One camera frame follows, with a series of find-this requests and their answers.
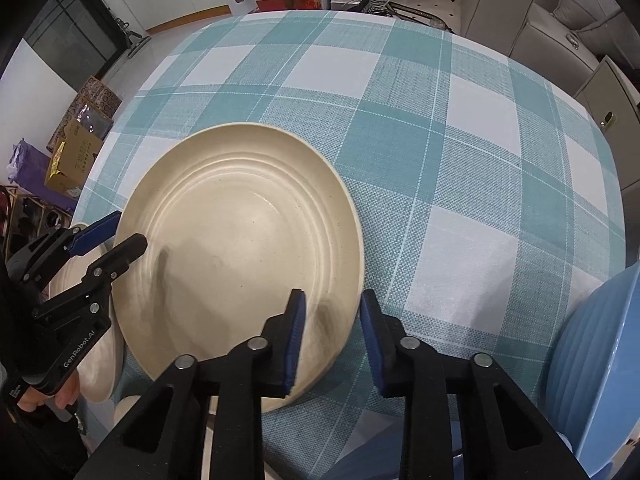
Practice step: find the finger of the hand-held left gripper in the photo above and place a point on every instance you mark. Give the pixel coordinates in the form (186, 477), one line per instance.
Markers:
(127, 250)
(97, 232)

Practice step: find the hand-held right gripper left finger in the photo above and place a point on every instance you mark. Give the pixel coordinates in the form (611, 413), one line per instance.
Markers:
(295, 350)

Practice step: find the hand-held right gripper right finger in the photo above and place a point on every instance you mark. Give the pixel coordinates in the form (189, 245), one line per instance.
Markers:
(372, 345)

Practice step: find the beige plate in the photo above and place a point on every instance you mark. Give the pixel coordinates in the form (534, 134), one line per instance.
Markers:
(240, 220)
(127, 409)
(100, 360)

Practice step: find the person's left forearm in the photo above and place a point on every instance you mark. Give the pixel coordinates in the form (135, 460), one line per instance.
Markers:
(35, 445)

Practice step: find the person's left hand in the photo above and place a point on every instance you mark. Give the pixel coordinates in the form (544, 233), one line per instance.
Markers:
(65, 397)

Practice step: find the low storage rack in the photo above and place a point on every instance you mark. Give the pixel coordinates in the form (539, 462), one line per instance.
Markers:
(30, 215)

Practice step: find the yellow cardboard box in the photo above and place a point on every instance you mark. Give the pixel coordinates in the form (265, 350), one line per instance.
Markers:
(75, 160)

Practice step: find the purple plastic bag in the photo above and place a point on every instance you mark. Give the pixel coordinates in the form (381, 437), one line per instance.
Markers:
(25, 165)

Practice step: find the teal checked tablecloth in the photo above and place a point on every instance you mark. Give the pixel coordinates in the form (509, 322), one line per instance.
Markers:
(450, 160)

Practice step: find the dark glass door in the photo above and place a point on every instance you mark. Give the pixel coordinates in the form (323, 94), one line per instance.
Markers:
(55, 25)

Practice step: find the grey cabinet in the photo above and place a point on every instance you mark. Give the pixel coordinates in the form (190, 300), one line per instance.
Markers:
(600, 90)

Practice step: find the small metal object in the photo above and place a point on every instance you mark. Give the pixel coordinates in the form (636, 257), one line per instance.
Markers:
(572, 40)

